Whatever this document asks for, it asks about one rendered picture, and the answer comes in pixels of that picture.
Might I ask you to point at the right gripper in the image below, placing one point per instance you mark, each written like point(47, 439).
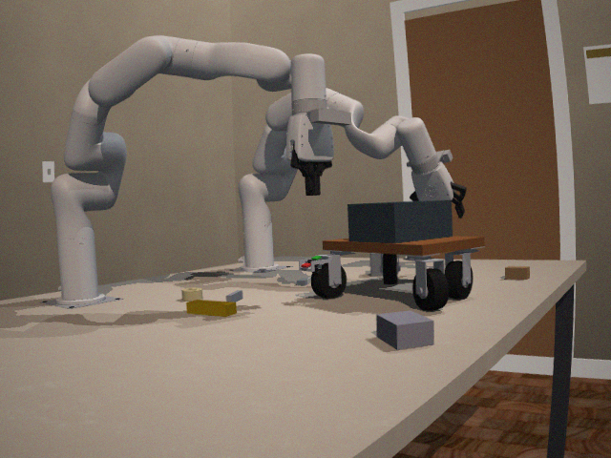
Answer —
point(313, 142)

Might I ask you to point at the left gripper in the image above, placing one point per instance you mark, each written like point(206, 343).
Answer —
point(437, 184)

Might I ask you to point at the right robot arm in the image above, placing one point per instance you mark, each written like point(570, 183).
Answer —
point(76, 193)

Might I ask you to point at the wooden dolly with black caster wheels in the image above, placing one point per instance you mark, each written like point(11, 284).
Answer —
point(434, 286)

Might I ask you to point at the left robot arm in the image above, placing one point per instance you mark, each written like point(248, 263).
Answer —
point(276, 175)

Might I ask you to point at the small brown wooden block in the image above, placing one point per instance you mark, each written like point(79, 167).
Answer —
point(517, 272)

